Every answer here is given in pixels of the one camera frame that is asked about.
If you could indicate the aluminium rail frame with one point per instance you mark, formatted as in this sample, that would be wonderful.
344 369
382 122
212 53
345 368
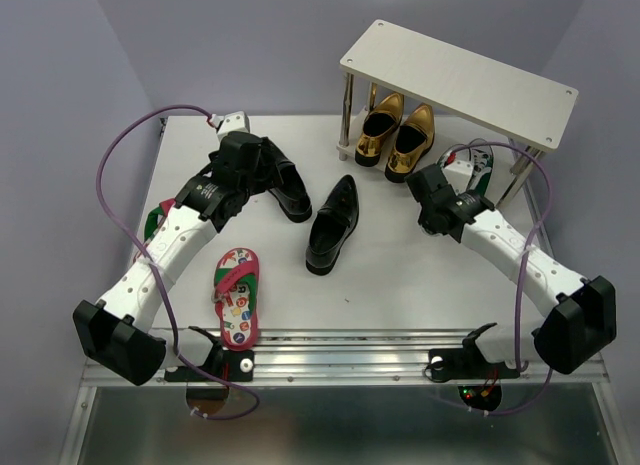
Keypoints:
350 397

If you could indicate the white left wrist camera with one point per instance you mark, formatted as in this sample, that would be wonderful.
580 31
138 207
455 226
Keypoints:
237 121

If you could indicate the right gold loafer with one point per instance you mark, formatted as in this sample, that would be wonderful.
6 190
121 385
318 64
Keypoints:
415 138

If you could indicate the black loafer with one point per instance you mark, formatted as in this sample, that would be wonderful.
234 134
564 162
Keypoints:
285 183
334 224

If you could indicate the pink flip-flop front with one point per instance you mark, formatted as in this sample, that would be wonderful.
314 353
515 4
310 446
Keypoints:
235 298

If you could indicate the left gold loafer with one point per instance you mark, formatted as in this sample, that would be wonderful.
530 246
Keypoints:
379 124

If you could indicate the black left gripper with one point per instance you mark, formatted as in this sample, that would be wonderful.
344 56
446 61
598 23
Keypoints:
264 179

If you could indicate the gold loafer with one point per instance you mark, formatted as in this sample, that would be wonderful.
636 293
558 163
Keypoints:
415 138
379 124

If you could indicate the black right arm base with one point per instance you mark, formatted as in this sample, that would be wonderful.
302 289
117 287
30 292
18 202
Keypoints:
465 362

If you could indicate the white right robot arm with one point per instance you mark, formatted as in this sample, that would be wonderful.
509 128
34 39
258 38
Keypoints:
577 315

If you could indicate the green sneaker with laces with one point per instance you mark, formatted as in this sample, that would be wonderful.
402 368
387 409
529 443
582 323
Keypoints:
482 156

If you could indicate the pink flip-flop left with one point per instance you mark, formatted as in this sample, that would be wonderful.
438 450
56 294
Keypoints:
156 217

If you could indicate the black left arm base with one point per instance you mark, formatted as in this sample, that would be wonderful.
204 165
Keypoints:
207 352

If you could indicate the white two-tier shoe shelf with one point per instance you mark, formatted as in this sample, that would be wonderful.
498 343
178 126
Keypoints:
474 98

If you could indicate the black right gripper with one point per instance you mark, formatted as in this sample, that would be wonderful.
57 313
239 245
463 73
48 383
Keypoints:
421 217

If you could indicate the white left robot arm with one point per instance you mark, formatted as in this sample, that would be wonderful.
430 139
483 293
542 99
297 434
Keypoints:
114 331

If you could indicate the pink flip-flop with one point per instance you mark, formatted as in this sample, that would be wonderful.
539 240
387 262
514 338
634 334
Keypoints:
156 217
235 298

